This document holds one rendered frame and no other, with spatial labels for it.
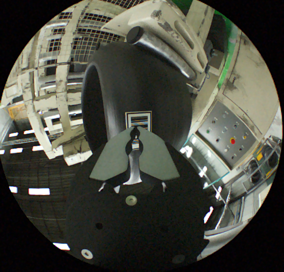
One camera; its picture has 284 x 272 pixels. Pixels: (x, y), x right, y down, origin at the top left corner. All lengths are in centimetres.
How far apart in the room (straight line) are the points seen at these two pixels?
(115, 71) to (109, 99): 5
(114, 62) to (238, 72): 82
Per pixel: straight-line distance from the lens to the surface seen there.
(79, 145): 88
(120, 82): 16
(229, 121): 85
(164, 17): 21
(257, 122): 88
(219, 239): 35
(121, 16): 35
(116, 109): 15
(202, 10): 80
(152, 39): 21
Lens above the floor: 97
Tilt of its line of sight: 36 degrees up
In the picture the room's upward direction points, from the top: 157 degrees counter-clockwise
